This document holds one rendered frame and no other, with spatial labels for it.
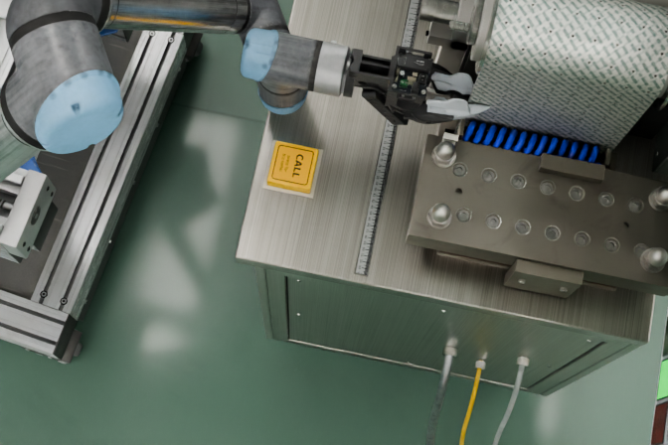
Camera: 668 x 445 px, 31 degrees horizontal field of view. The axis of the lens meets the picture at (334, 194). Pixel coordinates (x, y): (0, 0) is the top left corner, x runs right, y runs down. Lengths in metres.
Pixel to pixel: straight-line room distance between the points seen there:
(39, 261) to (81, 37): 1.15
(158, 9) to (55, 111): 0.27
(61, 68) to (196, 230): 1.34
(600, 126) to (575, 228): 0.16
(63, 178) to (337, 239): 0.95
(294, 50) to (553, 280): 0.51
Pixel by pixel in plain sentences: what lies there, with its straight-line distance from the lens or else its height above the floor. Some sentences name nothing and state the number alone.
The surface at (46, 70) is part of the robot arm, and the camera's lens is 1.58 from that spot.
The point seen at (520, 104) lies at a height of 1.13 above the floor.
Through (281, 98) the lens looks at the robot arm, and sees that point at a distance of 1.84.
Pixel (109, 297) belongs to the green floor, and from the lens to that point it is 2.86.
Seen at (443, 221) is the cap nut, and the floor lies 1.06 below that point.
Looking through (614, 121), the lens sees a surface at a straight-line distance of 1.79.
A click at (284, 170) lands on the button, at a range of 1.93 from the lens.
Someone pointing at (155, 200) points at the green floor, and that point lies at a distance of 2.90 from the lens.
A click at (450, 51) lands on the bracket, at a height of 1.08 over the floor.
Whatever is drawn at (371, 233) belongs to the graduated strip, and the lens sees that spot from 1.93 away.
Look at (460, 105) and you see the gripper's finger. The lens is 1.77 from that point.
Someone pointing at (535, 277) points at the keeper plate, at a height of 1.01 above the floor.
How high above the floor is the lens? 2.78
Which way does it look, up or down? 75 degrees down
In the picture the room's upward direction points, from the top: 6 degrees clockwise
